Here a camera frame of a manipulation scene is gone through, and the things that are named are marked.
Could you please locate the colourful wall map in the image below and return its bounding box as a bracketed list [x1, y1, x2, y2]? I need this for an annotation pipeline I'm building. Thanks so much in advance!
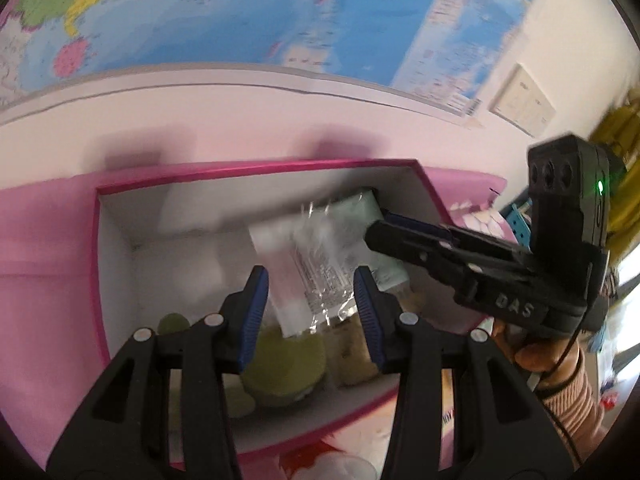
[0, 0, 531, 118]

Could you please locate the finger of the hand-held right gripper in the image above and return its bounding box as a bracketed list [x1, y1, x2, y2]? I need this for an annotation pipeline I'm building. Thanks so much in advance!
[382, 212, 526, 256]
[365, 220, 531, 286]

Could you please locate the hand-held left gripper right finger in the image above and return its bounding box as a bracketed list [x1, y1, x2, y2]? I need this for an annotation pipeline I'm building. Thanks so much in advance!
[353, 266, 576, 480]

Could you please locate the white wall socket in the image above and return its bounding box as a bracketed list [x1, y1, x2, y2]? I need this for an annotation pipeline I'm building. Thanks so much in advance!
[489, 64, 557, 137]

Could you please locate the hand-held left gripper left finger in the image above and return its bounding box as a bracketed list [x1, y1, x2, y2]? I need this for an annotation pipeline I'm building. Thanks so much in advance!
[45, 265, 271, 480]

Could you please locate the clear plastic packet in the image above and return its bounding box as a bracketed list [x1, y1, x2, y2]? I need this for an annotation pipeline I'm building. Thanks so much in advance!
[247, 200, 373, 338]

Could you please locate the person's right hand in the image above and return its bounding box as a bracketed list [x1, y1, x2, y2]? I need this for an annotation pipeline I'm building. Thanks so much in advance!
[492, 320, 581, 376]

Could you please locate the floral tissue pack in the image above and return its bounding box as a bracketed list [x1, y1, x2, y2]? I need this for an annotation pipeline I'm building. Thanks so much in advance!
[277, 437, 378, 480]

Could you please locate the black cable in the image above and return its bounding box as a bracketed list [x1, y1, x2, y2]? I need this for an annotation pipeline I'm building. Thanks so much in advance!
[542, 305, 591, 468]

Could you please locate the pink cardboard box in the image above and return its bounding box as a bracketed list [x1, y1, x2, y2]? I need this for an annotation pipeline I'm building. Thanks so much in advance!
[92, 159, 458, 456]

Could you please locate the pink printed blanket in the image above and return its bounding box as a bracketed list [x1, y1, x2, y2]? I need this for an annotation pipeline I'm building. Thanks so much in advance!
[0, 170, 511, 480]

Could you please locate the blue plastic basket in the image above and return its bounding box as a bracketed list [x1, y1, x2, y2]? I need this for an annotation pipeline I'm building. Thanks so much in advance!
[500, 200, 536, 251]

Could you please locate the pale green wipes packet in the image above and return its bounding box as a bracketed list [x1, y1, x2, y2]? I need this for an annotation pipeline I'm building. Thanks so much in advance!
[330, 187, 431, 293]

